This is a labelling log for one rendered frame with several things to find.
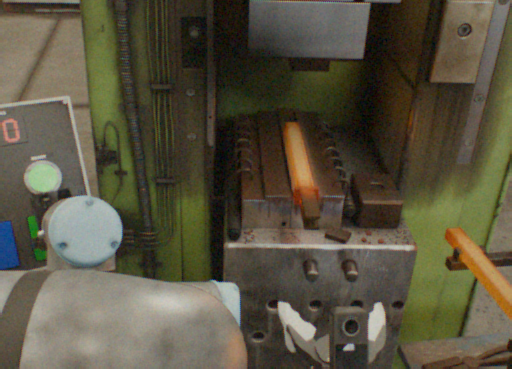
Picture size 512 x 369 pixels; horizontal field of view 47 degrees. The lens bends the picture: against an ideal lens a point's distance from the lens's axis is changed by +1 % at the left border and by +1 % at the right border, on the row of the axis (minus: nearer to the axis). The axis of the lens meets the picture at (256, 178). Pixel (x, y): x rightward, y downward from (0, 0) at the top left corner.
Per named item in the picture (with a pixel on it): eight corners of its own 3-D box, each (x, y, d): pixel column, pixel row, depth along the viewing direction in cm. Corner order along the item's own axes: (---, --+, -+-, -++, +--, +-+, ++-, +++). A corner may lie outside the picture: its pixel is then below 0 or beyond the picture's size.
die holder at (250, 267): (385, 403, 137) (419, 247, 115) (221, 404, 135) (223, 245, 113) (344, 255, 186) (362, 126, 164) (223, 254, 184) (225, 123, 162)
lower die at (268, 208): (340, 228, 120) (344, 192, 115) (241, 227, 118) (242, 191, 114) (314, 138, 156) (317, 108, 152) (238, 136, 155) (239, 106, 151)
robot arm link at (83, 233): (50, 276, 62) (51, 194, 62) (41, 266, 72) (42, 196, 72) (126, 272, 65) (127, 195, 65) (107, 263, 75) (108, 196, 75)
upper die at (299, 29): (363, 59, 102) (370, 3, 97) (247, 56, 101) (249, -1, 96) (328, 1, 138) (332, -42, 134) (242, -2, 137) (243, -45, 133)
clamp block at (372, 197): (399, 229, 120) (404, 202, 117) (357, 228, 120) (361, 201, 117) (385, 198, 131) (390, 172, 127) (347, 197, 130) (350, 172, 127)
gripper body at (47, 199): (79, 185, 90) (92, 183, 79) (91, 240, 90) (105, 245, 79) (26, 196, 87) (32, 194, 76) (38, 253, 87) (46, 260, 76)
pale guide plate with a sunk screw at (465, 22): (475, 84, 118) (496, -4, 110) (430, 83, 118) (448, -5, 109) (471, 80, 120) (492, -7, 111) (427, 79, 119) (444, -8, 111)
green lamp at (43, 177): (56, 194, 98) (53, 171, 96) (27, 193, 98) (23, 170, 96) (61, 184, 101) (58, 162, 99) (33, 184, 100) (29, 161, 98)
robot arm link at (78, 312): (280, 270, 26) (237, 264, 74) (21, 272, 25) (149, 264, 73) (283, 560, 24) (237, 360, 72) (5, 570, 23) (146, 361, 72)
